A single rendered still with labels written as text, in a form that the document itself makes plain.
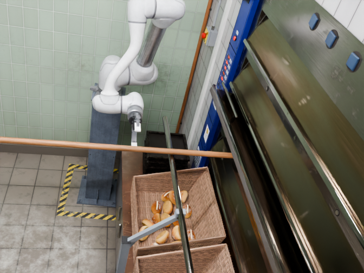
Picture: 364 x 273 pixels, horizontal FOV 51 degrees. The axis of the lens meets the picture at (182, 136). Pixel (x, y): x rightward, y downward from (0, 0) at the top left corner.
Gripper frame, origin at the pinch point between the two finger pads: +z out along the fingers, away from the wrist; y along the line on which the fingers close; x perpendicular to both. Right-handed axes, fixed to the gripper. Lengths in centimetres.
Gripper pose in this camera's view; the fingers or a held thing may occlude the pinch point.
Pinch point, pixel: (136, 140)
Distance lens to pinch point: 200.6
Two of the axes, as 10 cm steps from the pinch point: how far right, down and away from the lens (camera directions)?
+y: -2.1, 7.7, 6.1
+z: 1.2, 6.4, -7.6
